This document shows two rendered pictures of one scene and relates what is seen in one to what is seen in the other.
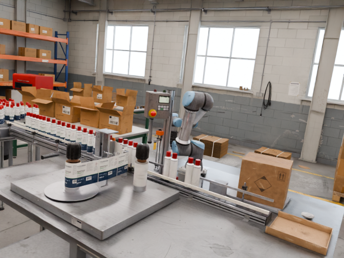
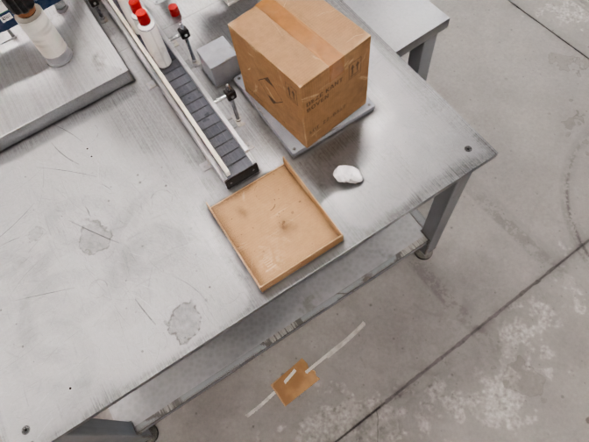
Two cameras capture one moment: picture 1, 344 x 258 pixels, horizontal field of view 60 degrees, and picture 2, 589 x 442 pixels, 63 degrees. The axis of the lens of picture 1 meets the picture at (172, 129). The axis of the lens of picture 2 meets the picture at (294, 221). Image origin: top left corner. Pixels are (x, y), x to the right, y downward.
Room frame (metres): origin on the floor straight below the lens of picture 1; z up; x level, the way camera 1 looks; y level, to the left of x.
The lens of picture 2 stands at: (1.09, -1.13, 2.04)
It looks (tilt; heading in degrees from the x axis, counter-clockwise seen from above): 65 degrees down; 35
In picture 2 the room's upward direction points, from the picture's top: 12 degrees counter-clockwise
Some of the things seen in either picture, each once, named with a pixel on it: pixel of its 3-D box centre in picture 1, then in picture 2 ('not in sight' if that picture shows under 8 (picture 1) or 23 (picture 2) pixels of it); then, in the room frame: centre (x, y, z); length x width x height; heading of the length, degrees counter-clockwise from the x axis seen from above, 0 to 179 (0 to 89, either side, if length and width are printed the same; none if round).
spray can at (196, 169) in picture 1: (196, 174); (152, 39); (1.89, -0.19, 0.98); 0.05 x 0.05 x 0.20
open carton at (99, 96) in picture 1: (101, 94); not in sight; (6.68, 1.65, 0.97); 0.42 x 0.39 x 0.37; 147
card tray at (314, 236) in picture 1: (299, 230); (273, 221); (1.52, -0.76, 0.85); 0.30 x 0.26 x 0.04; 57
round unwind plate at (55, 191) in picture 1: (71, 190); not in sight; (1.66, 0.55, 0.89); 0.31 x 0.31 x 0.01
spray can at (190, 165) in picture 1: (189, 172); (145, 28); (1.92, -0.15, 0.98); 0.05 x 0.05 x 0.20
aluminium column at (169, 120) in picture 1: (166, 134); not in sight; (2.21, 0.04, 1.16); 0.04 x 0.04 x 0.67; 57
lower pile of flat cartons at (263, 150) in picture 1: (272, 156); not in sight; (6.04, -2.14, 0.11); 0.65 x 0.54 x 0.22; 57
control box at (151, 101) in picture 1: (157, 105); not in sight; (2.20, 0.12, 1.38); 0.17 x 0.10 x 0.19; 112
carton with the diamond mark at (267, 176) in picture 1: (264, 178); (301, 66); (1.94, -0.67, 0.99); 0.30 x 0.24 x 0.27; 65
